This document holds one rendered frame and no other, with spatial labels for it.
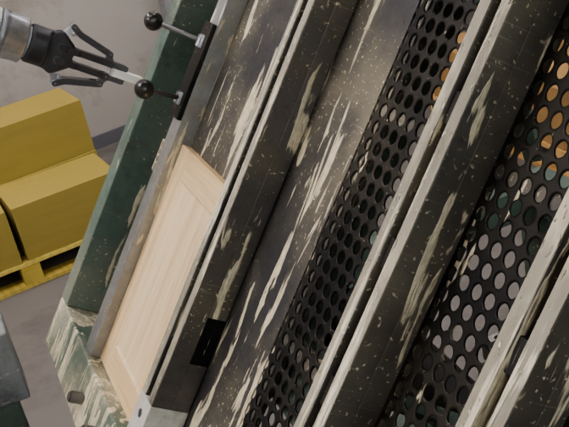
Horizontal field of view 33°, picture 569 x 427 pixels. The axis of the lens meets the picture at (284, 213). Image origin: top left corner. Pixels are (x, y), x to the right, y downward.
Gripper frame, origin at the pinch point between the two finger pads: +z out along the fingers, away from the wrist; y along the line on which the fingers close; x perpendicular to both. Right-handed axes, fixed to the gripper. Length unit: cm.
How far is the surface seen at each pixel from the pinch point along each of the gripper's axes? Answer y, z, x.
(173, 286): 30.7, 14.0, 28.1
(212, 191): 10.7, 13.7, 29.4
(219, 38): -13.9, 13.0, 7.0
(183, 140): 7.5, 13.5, 7.0
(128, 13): 13, 103, -387
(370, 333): 7, 9, 97
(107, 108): 71, 110, -381
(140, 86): -0.3, 0.2, 10.7
